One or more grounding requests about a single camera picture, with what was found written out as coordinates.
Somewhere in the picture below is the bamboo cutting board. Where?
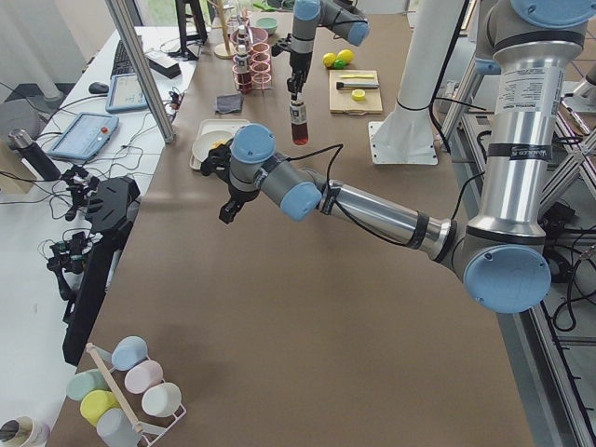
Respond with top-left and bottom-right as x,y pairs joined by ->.
329,69 -> 383,115

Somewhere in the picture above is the yellow cup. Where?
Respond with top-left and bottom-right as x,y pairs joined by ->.
79,390 -> 120,427

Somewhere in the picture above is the white round plate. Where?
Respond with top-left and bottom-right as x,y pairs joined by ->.
193,130 -> 233,162

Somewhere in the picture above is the pink bowl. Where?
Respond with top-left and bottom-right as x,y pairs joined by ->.
245,27 -> 269,46

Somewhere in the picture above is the tape roll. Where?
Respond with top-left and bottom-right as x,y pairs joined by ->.
1,416 -> 50,447

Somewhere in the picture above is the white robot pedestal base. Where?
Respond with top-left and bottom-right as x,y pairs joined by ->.
370,0 -> 468,166

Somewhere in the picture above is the cream cup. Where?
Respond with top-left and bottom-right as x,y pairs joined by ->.
142,382 -> 182,417

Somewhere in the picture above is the black keyboard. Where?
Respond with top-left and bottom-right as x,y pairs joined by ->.
110,40 -> 136,77

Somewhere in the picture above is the green lime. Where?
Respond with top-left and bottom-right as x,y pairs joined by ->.
333,59 -> 346,70

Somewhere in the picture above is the upper yellow lemon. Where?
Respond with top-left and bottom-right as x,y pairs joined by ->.
337,48 -> 354,64

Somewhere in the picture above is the half lemon slice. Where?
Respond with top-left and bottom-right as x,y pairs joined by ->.
351,89 -> 366,102

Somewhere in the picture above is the yellow lemon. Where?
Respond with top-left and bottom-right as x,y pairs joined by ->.
337,48 -> 354,64
322,52 -> 337,68

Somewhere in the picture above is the middle tea bottle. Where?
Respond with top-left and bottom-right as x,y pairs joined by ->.
236,44 -> 252,94

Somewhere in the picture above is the pink cup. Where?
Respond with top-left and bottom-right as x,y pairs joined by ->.
124,359 -> 163,394

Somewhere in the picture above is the tea bottle white cap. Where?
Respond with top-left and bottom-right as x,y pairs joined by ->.
290,100 -> 308,145

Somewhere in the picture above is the grey folded cloth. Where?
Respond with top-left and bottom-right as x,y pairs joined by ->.
214,93 -> 244,115

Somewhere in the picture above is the green cup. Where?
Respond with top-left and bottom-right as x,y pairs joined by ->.
66,369 -> 110,401

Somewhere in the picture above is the green bowl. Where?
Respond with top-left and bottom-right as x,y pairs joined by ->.
256,17 -> 278,35

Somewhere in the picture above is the rose gold wire rack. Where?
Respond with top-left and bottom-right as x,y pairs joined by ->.
232,43 -> 273,94

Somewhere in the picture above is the wooden mug tree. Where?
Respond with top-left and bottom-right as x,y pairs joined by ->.
208,0 -> 236,60

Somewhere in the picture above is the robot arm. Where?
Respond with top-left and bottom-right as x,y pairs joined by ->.
286,0 -> 370,101
220,1 -> 595,314

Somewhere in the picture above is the blue tablet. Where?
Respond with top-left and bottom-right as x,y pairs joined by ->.
105,74 -> 148,114

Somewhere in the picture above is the steel muddler black tip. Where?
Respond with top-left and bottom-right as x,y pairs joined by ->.
335,81 -> 379,90

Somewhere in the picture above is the blue cup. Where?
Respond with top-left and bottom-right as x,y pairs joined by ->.
112,335 -> 148,372

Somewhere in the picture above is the yellow plastic knife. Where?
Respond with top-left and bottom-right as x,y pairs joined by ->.
340,74 -> 375,79

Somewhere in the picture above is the black computer mouse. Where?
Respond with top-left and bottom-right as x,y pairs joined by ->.
88,82 -> 109,94

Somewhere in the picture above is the lower yellow lemon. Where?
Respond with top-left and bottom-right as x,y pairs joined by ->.
322,52 -> 337,68

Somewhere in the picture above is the black thermos bottle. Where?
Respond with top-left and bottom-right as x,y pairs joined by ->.
8,129 -> 61,182

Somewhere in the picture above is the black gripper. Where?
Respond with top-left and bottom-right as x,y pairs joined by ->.
218,162 -> 259,224
287,54 -> 308,101

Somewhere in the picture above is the golden ring doughnut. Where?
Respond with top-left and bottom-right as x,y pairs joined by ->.
210,139 -> 232,150

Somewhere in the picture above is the grey cup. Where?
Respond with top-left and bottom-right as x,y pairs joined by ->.
96,408 -> 141,447

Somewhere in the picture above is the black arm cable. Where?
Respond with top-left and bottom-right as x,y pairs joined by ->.
274,142 -> 485,248

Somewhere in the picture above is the white cup rack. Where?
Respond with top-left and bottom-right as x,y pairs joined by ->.
85,343 -> 187,446

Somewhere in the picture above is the cream serving tray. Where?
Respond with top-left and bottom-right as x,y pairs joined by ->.
189,119 -> 250,171

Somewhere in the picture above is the left edge tea bottle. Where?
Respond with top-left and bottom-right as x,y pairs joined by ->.
237,25 -> 250,52

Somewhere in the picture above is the blue teach pendant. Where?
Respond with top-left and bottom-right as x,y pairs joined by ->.
47,113 -> 119,161

